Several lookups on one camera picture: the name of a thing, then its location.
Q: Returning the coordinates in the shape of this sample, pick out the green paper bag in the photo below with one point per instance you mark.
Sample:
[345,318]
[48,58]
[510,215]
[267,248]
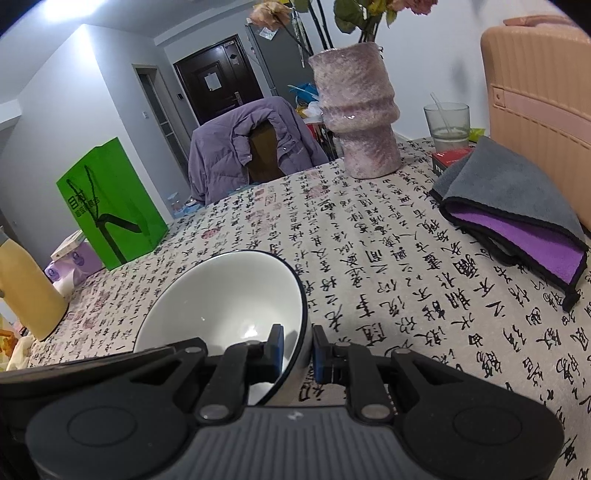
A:
[111,194]

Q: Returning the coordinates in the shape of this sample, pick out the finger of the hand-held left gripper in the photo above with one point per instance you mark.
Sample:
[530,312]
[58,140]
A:
[134,361]

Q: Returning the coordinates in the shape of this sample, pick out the clear drinking straw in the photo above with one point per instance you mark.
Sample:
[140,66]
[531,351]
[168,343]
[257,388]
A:
[439,110]

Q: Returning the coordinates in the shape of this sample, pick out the bright ceiling light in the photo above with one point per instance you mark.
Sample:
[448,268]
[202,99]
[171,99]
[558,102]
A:
[46,7]

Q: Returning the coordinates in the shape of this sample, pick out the red box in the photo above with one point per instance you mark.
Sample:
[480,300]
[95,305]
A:
[450,160]

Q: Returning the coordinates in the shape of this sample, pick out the pink textured vase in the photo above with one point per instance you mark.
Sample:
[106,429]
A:
[358,110]

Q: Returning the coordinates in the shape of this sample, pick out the white gloves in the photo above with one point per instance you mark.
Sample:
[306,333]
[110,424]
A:
[23,353]

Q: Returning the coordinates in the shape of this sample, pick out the dried pink rose bouquet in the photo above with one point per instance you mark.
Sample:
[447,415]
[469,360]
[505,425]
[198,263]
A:
[351,11]

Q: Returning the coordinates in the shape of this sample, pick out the clear glass cup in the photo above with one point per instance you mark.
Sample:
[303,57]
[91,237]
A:
[447,129]

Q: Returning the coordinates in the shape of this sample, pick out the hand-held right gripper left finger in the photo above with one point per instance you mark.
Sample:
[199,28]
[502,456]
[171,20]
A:
[277,348]

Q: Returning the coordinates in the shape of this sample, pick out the grey refrigerator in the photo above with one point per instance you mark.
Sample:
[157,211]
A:
[277,64]

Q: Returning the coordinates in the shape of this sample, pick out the green packet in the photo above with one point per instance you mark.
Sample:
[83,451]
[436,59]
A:
[479,134]

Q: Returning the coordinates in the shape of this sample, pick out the blue plastic bag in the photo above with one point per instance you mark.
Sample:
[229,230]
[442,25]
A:
[304,92]

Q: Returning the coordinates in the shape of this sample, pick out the calligraphy print tablecloth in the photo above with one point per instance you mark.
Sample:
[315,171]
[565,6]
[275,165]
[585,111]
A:
[392,258]

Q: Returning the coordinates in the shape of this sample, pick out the white interior door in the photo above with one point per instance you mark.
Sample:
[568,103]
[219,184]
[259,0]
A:
[159,115]

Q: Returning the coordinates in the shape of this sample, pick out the wooden chair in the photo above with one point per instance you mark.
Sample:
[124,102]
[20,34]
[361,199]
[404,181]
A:
[265,154]

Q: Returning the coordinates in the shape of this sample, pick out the dark brown entrance door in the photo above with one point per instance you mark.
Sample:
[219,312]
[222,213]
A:
[217,83]

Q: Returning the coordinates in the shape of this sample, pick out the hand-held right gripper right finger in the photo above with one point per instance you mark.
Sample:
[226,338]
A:
[318,355]

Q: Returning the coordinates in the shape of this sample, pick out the pink ribbed suitcase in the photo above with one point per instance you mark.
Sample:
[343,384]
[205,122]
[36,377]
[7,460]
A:
[540,101]

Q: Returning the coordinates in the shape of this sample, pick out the purple padded jacket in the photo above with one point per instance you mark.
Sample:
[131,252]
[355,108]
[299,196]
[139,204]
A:
[217,147]

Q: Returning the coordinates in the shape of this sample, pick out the grey and purple cloth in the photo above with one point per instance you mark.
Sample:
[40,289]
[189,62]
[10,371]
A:
[503,194]

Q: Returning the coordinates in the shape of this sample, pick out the purple tissue pack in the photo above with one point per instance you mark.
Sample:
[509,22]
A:
[76,270]

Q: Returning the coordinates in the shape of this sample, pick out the white flat box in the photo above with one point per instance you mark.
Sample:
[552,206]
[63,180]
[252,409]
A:
[68,244]

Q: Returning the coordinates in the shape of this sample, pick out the white bowl dark rim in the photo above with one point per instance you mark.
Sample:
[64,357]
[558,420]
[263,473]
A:
[221,295]

